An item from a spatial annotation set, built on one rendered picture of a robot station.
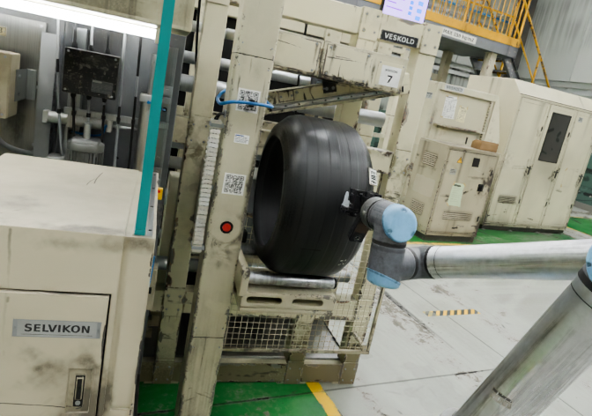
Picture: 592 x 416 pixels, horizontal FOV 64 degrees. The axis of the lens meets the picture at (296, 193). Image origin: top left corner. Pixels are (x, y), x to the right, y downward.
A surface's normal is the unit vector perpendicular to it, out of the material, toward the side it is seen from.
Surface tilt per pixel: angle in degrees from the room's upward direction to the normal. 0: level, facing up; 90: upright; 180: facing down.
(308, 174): 63
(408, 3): 90
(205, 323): 90
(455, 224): 90
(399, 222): 78
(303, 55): 90
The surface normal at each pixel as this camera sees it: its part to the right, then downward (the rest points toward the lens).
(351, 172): 0.32, -0.28
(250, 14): 0.26, 0.26
